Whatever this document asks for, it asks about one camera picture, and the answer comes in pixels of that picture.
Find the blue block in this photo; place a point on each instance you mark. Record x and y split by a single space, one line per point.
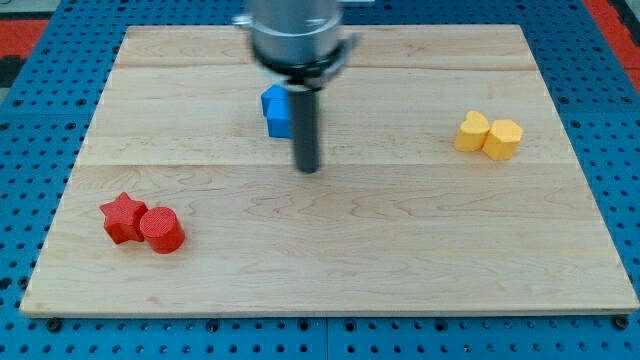
275 109

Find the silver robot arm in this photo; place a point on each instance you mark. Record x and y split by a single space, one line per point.
300 43

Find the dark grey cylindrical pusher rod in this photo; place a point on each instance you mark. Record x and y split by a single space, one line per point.
304 118

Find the red star block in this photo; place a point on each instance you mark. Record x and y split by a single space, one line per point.
122 218

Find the yellow hexagon block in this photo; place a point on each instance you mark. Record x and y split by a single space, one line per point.
502 140

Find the yellow heart block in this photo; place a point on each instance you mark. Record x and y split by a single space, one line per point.
472 132

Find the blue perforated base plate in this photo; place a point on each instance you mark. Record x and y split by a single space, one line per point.
49 107

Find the red cylinder block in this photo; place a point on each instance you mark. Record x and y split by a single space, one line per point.
161 228

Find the wooden board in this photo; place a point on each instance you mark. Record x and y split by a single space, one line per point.
395 223

